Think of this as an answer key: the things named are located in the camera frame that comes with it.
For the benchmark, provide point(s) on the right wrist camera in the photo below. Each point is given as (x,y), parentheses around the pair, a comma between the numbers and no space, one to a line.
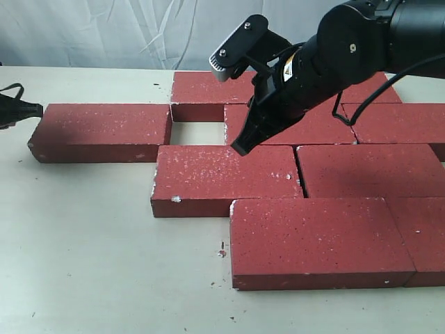
(251,44)

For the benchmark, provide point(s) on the white backdrop cloth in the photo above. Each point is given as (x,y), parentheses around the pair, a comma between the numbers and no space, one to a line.
(154,35)

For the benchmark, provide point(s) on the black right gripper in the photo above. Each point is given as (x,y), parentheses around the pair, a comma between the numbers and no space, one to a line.
(301,80)

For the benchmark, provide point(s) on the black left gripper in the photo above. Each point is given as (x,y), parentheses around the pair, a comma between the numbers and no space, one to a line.
(13,110)

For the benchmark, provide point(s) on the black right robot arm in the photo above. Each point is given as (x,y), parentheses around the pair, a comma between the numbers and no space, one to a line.
(354,41)

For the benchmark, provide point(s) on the rear row left brick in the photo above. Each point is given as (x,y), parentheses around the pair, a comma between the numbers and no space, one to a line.
(197,96)

